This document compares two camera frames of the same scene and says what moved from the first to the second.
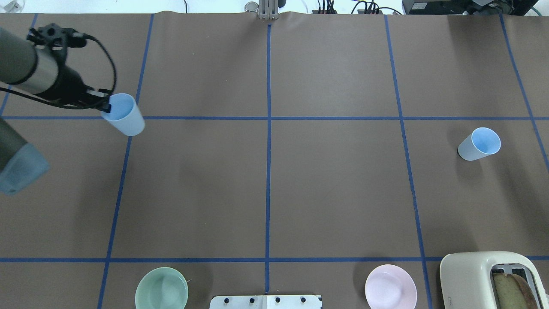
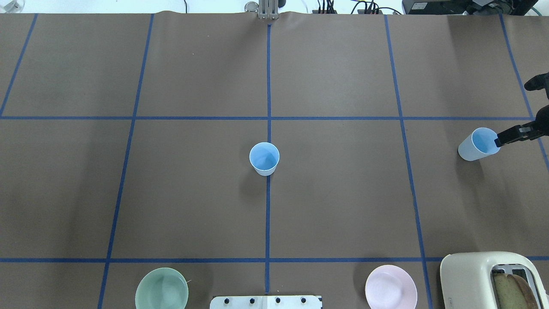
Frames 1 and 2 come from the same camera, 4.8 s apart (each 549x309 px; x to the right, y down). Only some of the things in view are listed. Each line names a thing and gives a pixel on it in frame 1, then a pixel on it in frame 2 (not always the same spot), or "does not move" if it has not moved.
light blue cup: (125, 114) → (263, 157)
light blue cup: (480, 142) does not move
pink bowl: (390, 286) does not move
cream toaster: (466, 278) does not move
